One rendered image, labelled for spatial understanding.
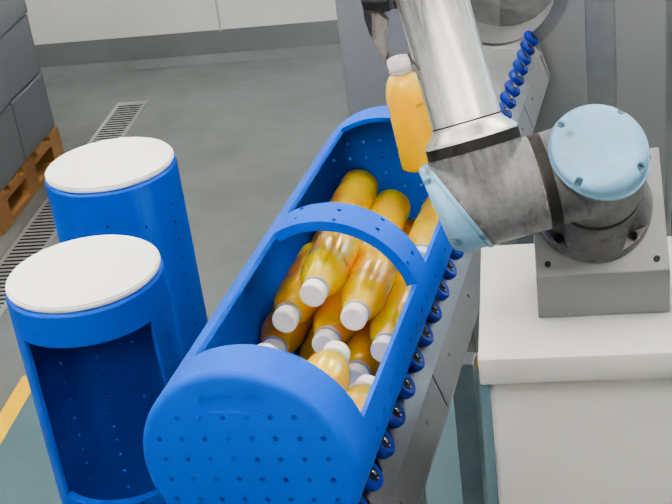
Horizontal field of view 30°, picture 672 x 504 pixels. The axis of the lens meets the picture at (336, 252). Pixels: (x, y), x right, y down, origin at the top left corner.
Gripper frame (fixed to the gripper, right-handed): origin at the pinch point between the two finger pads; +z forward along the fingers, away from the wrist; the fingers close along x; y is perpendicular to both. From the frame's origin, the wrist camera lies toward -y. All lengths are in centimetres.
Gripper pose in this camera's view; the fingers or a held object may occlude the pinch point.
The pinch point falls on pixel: (398, 58)
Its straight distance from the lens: 209.7
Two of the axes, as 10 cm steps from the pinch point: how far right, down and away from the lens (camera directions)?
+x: -9.6, -0.2, 2.8
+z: 1.1, 8.9, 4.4
